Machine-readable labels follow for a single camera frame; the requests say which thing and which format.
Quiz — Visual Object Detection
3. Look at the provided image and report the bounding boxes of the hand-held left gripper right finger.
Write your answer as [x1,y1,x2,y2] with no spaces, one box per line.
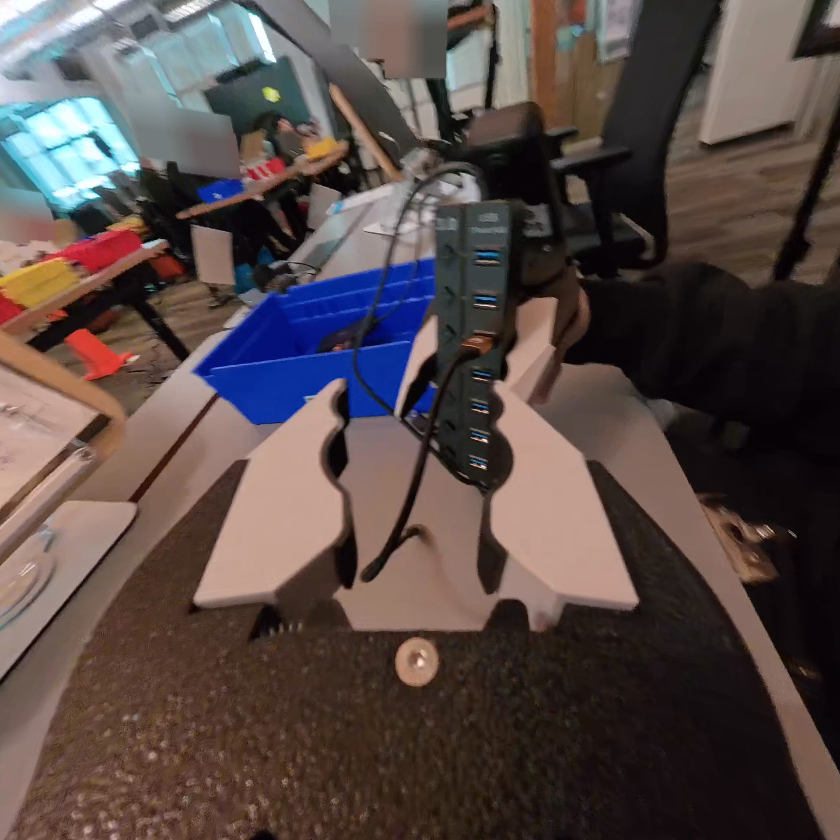
[477,382,641,633]

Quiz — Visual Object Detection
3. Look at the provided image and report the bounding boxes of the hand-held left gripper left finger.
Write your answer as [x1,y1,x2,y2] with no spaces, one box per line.
[193,379,360,611]

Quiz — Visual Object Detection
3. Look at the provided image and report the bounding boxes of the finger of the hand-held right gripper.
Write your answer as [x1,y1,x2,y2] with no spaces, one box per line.
[504,295,568,404]
[395,314,441,420]

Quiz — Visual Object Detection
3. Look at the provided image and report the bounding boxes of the black usb cable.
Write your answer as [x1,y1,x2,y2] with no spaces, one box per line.
[360,333,497,584]

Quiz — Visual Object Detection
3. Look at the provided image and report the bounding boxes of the black multi-port usb hub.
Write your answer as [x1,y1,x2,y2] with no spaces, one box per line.
[433,200,527,491]

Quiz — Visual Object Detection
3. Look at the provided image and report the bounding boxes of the person's right forearm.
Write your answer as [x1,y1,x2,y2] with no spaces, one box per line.
[564,261,840,460]

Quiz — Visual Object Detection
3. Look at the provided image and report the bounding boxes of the person's right hand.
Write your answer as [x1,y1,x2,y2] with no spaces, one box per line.
[556,268,593,363]

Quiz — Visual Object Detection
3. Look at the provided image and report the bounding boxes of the black office chair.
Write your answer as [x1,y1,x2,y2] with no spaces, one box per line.
[551,0,723,280]

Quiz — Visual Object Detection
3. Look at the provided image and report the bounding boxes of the blue plastic bin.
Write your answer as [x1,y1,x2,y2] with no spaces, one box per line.
[193,258,442,426]

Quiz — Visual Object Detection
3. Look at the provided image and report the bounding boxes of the person's dark clothed body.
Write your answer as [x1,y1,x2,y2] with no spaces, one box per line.
[663,407,840,762]

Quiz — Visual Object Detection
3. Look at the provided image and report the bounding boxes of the orange cone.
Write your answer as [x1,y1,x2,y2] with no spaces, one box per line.
[64,328,135,382]

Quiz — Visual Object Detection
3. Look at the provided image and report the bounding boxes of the wooden document holder with sheet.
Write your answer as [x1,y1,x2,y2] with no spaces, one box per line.
[0,331,127,526]

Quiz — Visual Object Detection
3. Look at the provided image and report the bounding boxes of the dark board with yellow sticker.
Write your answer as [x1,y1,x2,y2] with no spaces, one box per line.
[206,59,312,135]

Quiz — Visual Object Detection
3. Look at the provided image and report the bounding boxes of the black tripod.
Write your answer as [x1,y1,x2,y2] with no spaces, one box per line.
[773,131,840,283]

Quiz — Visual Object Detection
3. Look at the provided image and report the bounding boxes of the wooden table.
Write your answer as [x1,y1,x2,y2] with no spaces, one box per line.
[0,239,191,362]

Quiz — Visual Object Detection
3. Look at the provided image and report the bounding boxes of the red plastic bins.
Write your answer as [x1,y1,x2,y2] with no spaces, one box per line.
[58,230,143,273]

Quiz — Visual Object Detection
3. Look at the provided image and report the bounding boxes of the yellow plastic bins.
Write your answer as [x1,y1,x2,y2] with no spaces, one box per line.
[0,259,81,311]

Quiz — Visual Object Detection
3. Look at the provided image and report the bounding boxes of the black hub power cable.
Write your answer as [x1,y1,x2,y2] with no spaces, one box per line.
[352,163,490,493]

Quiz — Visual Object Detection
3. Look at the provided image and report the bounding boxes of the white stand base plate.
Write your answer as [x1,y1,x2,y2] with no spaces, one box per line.
[0,500,139,680]

